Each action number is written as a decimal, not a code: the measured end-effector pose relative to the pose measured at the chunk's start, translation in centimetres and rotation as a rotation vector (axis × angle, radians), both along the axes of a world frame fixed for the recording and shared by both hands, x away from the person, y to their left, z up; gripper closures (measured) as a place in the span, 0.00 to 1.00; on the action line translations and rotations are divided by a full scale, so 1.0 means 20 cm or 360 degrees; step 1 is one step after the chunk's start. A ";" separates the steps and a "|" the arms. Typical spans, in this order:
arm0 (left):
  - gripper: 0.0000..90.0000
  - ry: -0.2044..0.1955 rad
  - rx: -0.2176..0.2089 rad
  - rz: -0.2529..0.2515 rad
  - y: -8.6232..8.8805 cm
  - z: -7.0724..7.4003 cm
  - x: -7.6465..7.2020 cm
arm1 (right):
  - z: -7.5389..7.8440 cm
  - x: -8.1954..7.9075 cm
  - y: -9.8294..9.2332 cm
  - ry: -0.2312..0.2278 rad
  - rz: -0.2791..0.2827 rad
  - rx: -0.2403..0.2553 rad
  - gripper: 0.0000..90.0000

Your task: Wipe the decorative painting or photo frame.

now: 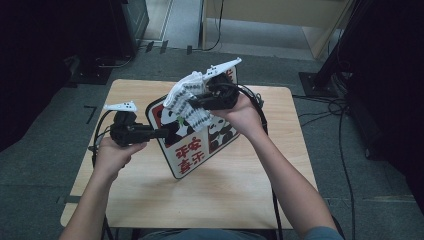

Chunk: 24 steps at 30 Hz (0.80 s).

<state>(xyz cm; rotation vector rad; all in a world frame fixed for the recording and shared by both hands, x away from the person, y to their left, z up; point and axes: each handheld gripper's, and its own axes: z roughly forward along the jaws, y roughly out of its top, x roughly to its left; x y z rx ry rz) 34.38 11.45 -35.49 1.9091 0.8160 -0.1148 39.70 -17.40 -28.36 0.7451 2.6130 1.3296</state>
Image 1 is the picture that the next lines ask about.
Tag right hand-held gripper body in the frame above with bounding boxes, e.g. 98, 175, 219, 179
199, 57, 243, 112

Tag panda print bag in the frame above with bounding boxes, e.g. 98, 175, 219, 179
145, 65, 242, 180

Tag left hand-held gripper cable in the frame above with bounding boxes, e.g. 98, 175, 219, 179
89, 109, 118, 169

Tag black floor cables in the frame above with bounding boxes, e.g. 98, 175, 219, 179
292, 94, 358, 240

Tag person's blue trousers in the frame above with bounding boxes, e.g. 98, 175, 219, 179
139, 227, 278, 240

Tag person's right hand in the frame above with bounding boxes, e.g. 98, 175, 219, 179
209, 94, 265, 140

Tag person's grey sleeve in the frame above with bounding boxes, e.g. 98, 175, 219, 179
301, 226, 345, 240

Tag black hanging cable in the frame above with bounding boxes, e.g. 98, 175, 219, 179
190, 0, 226, 53

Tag right hand-held gripper cable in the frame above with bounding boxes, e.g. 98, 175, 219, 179
229, 83, 285, 240

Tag hand-held gripper cable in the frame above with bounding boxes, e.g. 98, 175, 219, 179
229, 83, 285, 240
89, 109, 118, 169

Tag black stand base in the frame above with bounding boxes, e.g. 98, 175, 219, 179
297, 71, 338, 100

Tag white patterned cloth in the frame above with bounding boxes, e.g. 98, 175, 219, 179
162, 70, 215, 133

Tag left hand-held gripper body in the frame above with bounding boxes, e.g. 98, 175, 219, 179
103, 101, 153, 148

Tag light wooden cabinet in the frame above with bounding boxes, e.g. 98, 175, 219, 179
201, 0, 355, 62

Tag dark cabinet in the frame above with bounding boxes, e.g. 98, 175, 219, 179
65, 0, 150, 86

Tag person's left hand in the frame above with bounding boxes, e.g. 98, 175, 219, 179
94, 135, 148, 179

